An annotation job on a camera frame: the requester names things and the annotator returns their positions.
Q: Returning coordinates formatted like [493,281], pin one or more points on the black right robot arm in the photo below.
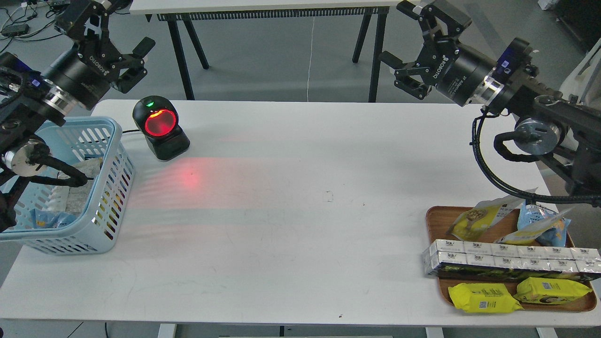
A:
[560,133]

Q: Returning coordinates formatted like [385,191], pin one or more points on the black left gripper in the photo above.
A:
[88,76]

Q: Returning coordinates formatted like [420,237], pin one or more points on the yellow packet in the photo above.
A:
[550,291]
[483,298]

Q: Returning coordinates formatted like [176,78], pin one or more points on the yellow snack bag on tray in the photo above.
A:
[526,238]

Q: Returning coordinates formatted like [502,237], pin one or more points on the yellow packet left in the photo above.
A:
[483,298]

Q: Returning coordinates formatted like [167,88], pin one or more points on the black barcode scanner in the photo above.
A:
[158,120]

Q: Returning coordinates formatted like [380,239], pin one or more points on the white snack bag in basket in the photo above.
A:
[73,200]

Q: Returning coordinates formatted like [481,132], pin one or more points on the brown wooden tray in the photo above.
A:
[438,220]

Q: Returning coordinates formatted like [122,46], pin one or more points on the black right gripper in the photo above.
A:
[457,70]

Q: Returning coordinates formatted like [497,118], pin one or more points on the yellow packet right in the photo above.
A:
[550,291]

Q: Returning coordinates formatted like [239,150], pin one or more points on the silver boxed snack pack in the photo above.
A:
[455,259]

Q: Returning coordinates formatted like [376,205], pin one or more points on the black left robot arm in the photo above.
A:
[30,100]

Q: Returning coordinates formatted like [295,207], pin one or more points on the blue snack bag in basket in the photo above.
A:
[47,219]

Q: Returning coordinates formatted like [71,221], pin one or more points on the light blue plastic basket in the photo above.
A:
[100,211]

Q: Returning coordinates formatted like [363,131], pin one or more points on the yellow white nut snack pouch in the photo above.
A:
[473,223]

